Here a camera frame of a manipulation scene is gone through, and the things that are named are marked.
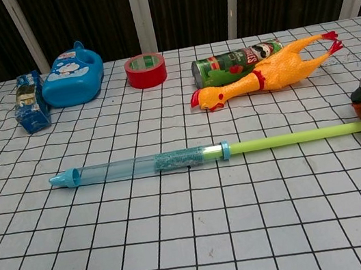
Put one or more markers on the blue green water pump toy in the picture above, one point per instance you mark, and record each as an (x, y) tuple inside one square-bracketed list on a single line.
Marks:
[(272, 142)]

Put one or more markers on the yellow rubber chicken toy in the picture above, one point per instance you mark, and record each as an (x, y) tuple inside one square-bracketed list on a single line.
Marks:
[(277, 68)]

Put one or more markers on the green chips can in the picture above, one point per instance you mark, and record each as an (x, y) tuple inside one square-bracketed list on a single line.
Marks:
[(224, 67)]

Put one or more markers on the red tape roll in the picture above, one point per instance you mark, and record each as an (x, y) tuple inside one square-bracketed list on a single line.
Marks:
[(146, 76)]

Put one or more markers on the white black grid tablecloth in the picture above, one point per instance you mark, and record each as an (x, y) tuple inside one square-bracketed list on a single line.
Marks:
[(195, 226)]

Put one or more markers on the blue cartoon plastic bottle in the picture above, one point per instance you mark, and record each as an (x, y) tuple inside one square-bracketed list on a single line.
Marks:
[(71, 84)]

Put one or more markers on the blue cardboard box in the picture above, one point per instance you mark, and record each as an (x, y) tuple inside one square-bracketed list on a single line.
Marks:
[(31, 108)]

